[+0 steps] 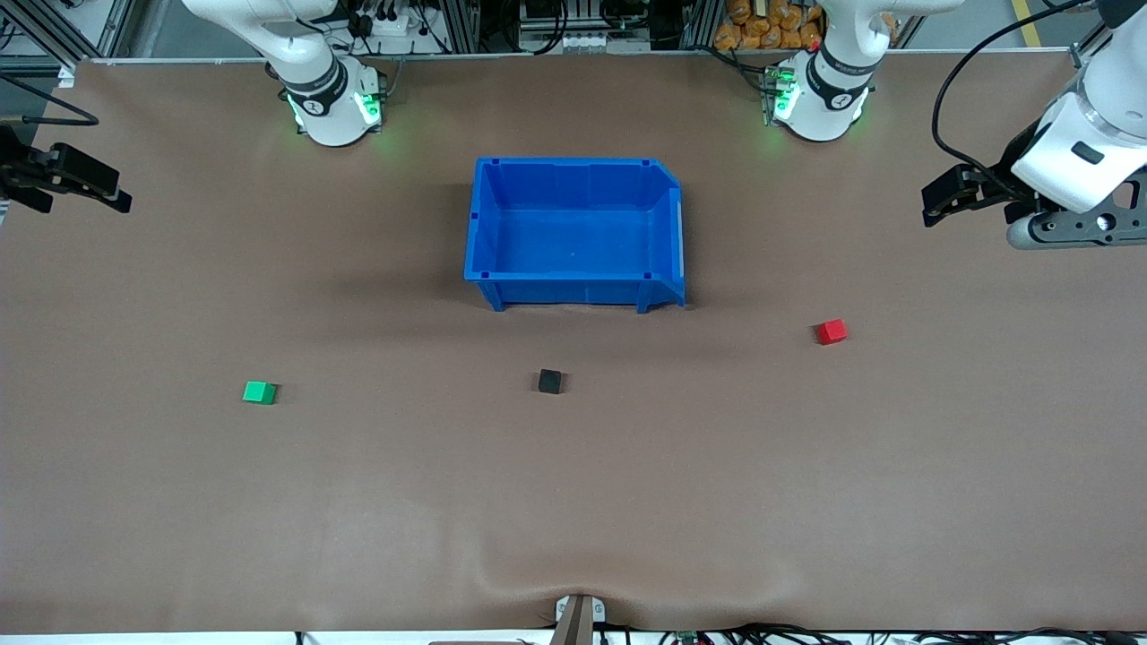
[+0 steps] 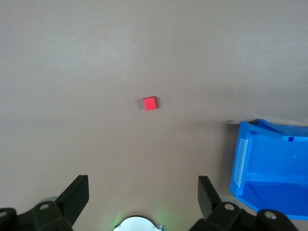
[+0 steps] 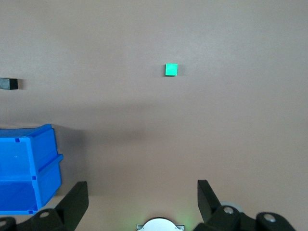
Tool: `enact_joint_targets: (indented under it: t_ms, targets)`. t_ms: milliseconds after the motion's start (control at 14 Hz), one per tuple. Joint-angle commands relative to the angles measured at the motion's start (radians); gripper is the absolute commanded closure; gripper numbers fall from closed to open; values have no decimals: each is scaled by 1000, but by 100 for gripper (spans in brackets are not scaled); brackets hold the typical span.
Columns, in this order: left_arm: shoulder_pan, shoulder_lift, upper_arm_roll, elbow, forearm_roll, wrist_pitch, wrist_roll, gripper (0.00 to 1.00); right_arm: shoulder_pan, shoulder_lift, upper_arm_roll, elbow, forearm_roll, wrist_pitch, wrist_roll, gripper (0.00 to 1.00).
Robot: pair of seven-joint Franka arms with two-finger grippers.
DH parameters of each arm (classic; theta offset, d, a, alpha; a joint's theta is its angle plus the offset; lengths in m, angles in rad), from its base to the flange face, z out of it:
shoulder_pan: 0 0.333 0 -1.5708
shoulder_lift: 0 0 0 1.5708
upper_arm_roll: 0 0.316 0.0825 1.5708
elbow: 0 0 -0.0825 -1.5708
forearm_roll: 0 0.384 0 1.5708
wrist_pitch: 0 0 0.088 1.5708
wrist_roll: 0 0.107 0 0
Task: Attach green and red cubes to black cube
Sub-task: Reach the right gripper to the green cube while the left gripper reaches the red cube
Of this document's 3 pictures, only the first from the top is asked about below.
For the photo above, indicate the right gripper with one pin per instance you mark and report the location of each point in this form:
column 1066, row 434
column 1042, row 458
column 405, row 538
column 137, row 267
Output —
column 20, row 170

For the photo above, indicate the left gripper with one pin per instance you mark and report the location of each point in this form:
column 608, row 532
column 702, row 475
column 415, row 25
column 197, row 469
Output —
column 1002, row 185

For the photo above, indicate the red cube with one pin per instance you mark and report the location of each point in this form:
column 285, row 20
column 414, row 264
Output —
column 831, row 331

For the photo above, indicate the green cube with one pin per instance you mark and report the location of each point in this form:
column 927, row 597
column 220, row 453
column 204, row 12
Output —
column 259, row 391

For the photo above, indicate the black cube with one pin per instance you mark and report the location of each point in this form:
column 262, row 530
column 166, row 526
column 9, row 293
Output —
column 549, row 382

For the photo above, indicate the orange packaged goods pile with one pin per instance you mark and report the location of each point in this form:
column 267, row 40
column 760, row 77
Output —
column 762, row 27

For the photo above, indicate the white power strip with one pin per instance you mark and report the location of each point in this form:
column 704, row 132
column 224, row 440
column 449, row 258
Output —
column 390, row 27

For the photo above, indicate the blue plastic storage bin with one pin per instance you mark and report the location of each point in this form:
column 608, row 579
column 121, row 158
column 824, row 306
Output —
column 573, row 242

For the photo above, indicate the grey electrical device with connectors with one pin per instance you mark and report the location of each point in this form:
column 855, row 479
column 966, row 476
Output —
column 582, row 27

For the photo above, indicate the brown table mat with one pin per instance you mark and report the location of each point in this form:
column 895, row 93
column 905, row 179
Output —
column 573, row 502

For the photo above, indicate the white corner bracket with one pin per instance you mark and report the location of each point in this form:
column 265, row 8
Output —
column 67, row 76

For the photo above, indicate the aluminium frame profile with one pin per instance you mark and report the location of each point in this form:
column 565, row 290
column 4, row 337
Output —
column 81, row 27
column 1089, row 49

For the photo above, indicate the grey camera mount clamp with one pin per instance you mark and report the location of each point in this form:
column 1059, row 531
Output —
column 578, row 618

